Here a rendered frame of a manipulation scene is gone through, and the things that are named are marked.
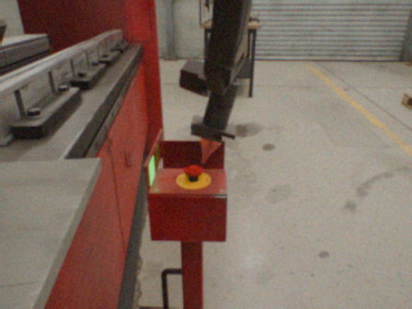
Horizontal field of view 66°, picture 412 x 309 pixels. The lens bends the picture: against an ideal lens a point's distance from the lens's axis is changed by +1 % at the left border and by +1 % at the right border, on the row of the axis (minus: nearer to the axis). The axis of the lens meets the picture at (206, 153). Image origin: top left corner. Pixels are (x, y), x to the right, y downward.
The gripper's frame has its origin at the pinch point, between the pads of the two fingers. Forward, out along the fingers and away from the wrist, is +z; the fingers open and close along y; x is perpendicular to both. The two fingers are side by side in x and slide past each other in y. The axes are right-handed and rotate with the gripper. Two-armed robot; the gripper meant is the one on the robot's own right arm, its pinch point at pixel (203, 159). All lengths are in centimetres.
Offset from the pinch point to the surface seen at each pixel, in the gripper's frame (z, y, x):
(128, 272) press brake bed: 80, 15, -34
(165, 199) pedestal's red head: 3.0, 6.4, 15.4
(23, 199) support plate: -19, 14, 51
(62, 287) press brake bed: 13.7, 18.6, 30.8
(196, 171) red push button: -2.5, 1.7, 11.4
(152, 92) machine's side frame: 35, 37, -158
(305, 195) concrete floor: 60, -79, -108
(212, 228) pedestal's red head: 7.3, -4.5, 15.3
